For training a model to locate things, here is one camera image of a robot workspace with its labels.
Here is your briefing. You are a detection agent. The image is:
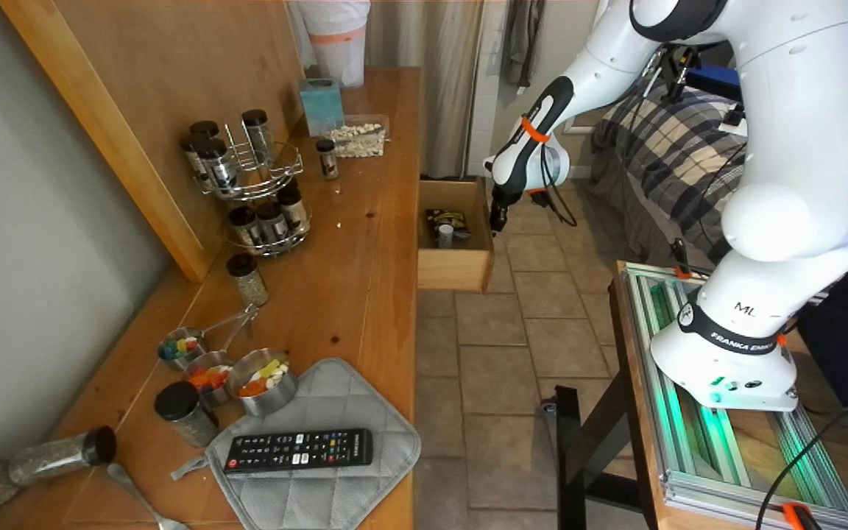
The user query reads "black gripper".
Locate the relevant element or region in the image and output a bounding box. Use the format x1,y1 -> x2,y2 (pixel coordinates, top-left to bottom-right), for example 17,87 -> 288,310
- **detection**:
487,168 -> 530,237

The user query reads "small pine drawer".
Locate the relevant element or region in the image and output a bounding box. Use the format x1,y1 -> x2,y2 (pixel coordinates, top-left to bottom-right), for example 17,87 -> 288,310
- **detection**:
413,173 -> 497,295

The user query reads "small jar in drawer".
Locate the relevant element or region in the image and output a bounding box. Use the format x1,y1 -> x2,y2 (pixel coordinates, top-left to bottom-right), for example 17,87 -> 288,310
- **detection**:
429,218 -> 460,251

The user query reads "pine wood dresser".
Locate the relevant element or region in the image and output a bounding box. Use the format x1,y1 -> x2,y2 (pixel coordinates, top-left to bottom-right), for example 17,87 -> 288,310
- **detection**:
0,64 -> 426,530

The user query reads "beige curtain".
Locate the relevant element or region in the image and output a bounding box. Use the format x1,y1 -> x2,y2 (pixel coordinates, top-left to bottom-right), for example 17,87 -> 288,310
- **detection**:
369,0 -> 487,181

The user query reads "glass dish with white pieces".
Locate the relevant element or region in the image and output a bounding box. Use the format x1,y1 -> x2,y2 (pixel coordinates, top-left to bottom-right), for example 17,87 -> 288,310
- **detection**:
326,115 -> 393,162

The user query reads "dark hanging garment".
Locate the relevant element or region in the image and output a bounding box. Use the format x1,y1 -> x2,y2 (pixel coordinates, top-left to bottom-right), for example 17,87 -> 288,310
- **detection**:
500,0 -> 552,90

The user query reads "plaid blanket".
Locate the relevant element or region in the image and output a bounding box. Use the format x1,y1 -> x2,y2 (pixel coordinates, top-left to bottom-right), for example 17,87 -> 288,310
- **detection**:
588,84 -> 758,279

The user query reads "blue tissue box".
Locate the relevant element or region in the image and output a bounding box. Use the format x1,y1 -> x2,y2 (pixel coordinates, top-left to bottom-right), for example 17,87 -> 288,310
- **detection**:
295,64 -> 347,137

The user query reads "chrome carousel spice rack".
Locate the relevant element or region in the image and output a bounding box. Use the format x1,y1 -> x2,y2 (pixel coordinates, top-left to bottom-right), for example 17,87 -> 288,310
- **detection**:
179,105 -> 315,262

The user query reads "black metal stand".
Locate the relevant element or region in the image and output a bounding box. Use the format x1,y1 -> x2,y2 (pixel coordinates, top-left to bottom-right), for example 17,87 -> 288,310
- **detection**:
538,367 -> 662,530

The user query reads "black TV remote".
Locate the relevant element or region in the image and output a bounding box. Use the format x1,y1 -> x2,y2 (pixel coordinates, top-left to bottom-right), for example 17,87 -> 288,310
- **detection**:
220,423 -> 378,480

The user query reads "grey quilted pot holder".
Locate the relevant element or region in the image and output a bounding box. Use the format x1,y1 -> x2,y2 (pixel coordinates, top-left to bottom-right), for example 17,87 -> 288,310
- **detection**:
204,352 -> 426,530

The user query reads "small steel measuring cup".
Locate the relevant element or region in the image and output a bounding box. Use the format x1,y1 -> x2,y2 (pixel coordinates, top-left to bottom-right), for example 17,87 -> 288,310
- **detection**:
153,327 -> 209,373
186,358 -> 242,411

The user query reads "small orange connector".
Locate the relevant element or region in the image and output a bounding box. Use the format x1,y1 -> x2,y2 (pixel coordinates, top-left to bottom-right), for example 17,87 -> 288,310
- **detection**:
777,498 -> 814,530

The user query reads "orange strap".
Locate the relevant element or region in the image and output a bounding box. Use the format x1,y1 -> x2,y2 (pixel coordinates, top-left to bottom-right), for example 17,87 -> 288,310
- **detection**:
519,115 -> 553,146

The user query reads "aluminium frame robot table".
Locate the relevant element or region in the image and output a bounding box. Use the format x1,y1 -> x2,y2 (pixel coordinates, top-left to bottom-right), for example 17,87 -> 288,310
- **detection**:
610,257 -> 848,530

